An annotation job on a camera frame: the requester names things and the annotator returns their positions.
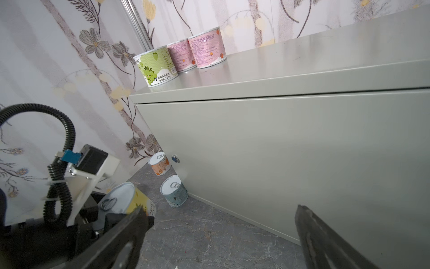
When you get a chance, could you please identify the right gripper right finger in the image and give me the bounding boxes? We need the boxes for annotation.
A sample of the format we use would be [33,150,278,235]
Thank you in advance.
[295,205,377,269]

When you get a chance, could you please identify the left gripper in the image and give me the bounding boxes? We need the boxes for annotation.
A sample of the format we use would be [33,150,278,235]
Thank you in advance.
[1,193,105,269]

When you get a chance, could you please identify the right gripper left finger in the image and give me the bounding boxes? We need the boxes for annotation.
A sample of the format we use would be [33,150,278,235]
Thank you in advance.
[65,207,148,269]

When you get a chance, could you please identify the yellow label can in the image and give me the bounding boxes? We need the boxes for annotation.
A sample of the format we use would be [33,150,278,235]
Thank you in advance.
[93,182,156,230]

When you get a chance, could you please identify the green label can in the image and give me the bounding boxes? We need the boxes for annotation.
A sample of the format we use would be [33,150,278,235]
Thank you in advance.
[133,46,179,87]

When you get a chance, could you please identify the pink label can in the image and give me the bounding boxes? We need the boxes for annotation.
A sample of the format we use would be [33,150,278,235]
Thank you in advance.
[188,27,227,69]
[167,39,197,73]

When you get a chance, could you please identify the grey metal cabinet counter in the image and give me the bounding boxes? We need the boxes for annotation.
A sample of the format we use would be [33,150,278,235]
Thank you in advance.
[131,5,430,269]

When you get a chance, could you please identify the teal label can near cabinet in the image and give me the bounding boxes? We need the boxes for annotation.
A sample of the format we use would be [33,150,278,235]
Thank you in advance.
[160,175,189,207]

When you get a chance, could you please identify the orange label can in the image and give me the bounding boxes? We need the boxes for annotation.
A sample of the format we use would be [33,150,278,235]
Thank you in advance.
[148,151,171,176]

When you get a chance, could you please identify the cabinet lock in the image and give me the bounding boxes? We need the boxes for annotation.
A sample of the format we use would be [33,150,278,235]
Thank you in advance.
[171,155,180,163]

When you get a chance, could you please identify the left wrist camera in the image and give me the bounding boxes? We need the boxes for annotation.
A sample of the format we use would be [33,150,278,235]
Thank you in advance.
[57,144,120,226]

